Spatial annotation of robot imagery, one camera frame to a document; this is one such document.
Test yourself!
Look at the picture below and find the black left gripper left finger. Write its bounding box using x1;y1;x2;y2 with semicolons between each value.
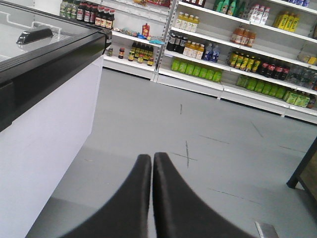
62;154;152;238

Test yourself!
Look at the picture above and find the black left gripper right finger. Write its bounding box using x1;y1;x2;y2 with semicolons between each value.
153;152;251;238

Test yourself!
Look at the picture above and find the black produce display table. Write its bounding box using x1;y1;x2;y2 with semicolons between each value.
286;139;317;201

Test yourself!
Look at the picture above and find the white chest freezer black rim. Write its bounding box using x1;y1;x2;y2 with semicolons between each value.
0;0;111;238

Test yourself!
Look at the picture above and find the white store shelving unit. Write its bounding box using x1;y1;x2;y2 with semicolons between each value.
60;0;317;123

